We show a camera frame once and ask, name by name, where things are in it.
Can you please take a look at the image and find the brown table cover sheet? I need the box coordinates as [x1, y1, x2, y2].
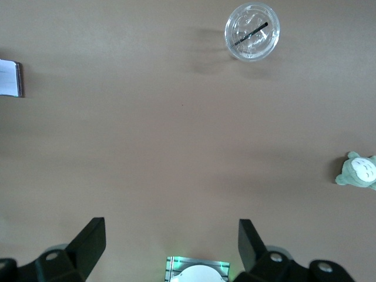
[0, 0, 376, 282]

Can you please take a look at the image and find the clear plastic cup with lid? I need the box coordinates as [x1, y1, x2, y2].
[224, 2, 281, 63]

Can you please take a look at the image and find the grey totoro plush toy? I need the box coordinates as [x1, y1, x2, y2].
[335, 151, 376, 192]

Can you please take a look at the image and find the purple smartphone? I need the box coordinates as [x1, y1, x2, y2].
[0, 58, 24, 98]

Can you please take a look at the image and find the black drinking straw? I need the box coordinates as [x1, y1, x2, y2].
[230, 22, 269, 48]

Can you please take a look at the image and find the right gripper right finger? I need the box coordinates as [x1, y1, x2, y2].
[233, 219, 355, 282]

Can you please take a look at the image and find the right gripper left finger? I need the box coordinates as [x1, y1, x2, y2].
[0, 217, 107, 282]

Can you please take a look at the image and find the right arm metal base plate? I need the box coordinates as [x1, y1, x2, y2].
[163, 256, 231, 282]

